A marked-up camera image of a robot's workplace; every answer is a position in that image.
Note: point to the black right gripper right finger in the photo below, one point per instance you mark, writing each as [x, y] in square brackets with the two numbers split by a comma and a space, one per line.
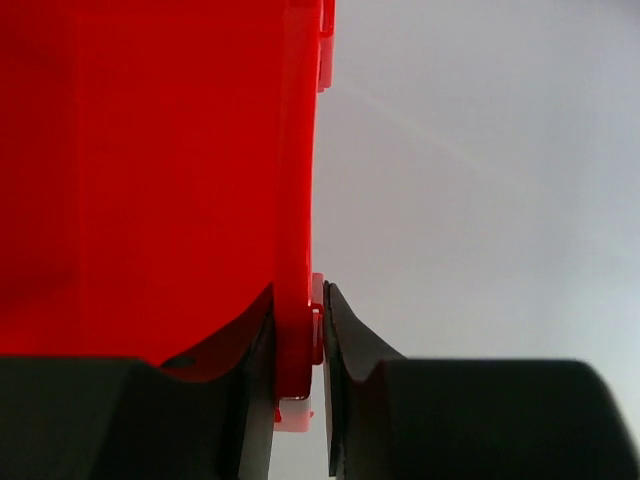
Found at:
[394, 417]

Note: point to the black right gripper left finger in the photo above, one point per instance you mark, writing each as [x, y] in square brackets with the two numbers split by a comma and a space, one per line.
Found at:
[206, 413]

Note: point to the red plastic bin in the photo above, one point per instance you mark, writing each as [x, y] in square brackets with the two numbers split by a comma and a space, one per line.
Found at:
[156, 176]

